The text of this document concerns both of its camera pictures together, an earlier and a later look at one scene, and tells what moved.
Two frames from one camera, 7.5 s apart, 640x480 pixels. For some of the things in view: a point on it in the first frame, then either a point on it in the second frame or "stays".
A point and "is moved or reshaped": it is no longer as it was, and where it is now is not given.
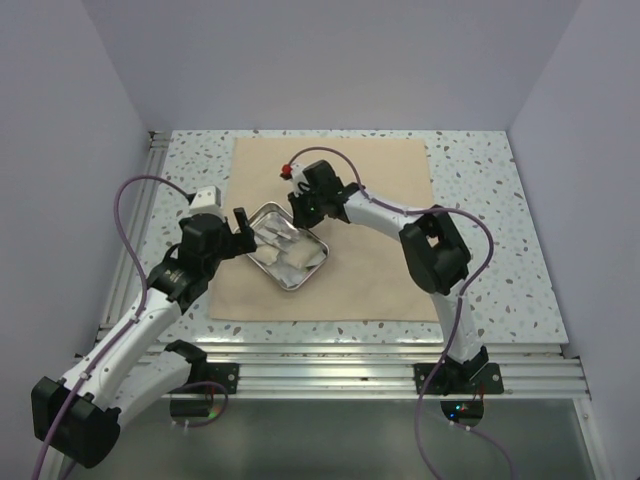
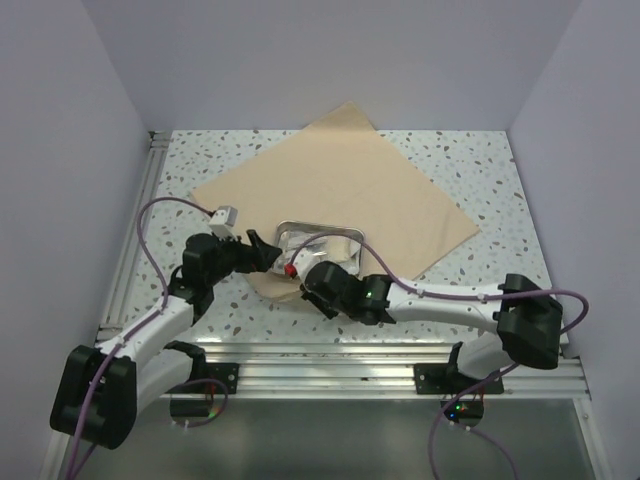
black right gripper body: x=322 y=199 -> x=329 y=311
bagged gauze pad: x=303 y=252 -> x=342 y=250
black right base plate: x=459 y=378 stays
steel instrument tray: x=287 y=253 is moved or reshaped
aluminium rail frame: x=552 y=370 stays
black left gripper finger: x=241 y=216 -> x=269 y=251
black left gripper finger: x=244 y=242 -> x=253 y=264
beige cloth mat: x=367 y=275 is moved or reshaped
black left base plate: x=224 y=374 stays
